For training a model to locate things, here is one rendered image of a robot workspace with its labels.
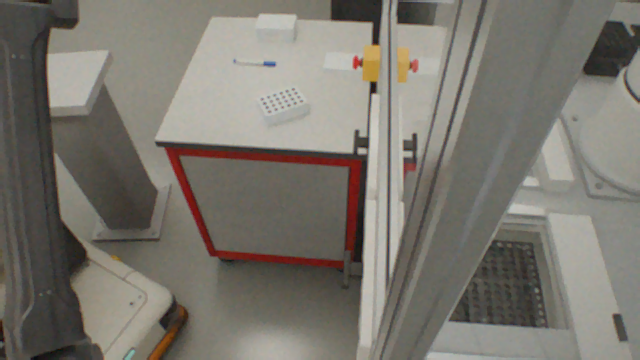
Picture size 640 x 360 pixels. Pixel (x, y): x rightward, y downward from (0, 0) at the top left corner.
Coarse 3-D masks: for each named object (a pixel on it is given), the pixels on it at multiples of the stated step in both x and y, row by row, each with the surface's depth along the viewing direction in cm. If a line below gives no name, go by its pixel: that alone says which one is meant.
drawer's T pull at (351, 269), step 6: (348, 252) 82; (348, 258) 81; (348, 264) 80; (354, 264) 81; (360, 264) 81; (348, 270) 80; (354, 270) 80; (360, 270) 80; (348, 276) 79; (354, 276) 80; (360, 276) 79; (348, 282) 78; (348, 288) 78
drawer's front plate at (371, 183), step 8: (376, 96) 106; (376, 104) 104; (376, 112) 103; (376, 120) 101; (376, 128) 100; (376, 136) 98; (376, 144) 97; (368, 152) 102; (376, 152) 95; (368, 160) 97; (376, 160) 94; (368, 168) 94; (376, 168) 92; (368, 176) 91; (376, 176) 91; (368, 184) 90; (376, 184) 90; (368, 192) 90; (376, 192) 90
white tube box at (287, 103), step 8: (288, 88) 129; (296, 88) 128; (264, 96) 127; (272, 96) 127; (280, 96) 126; (288, 96) 127; (296, 96) 126; (256, 104) 128; (264, 104) 126; (272, 104) 125; (280, 104) 126; (288, 104) 125; (296, 104) 124; (304, 104) 125; (264, 112) 123; (272, 112) 122; (280, 112) 123; (288, 112) 124; (296, 112) 125; (304, 112) 127; (272, 120) 124; (280, 120) 125
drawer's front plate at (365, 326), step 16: (368, 208) 86; (368, 224) 84; (368, 240) 82; (368, 256) 80; (368, 272) 78; (368, 288) 76; (368, 304) 74; (368, 320) 72; (368, 336) 71; (368, 352) 72
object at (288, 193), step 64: (192, 64) 143; (320, 64) 141; (192, 128) 124; (256, 128) 124; (320, 128) 123; (192, 192) 143; (256, 192) 139; (320, 192) 136; (256, 256) 170; (320, 256) 166
